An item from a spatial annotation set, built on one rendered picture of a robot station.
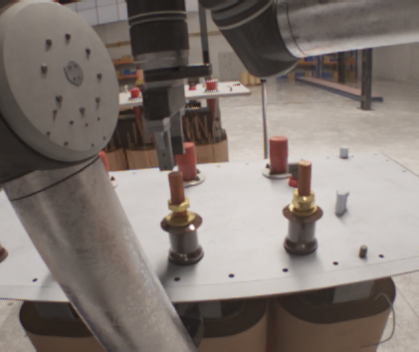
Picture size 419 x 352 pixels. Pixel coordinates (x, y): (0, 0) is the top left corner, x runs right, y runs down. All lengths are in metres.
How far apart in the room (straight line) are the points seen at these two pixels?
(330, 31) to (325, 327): 0.79
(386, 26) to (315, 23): 0.09
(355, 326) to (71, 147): 0.93
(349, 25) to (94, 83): 0.31
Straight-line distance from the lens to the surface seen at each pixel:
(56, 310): 1.02
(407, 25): 0.42
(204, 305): 0.87
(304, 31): 0.45
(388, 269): 0.73
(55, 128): 0.24
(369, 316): 1.01
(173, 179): 0.63
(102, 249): 0.29
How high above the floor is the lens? 1.79
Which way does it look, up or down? 22 degrees down
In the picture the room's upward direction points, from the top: 5 degrees counter-clockwise
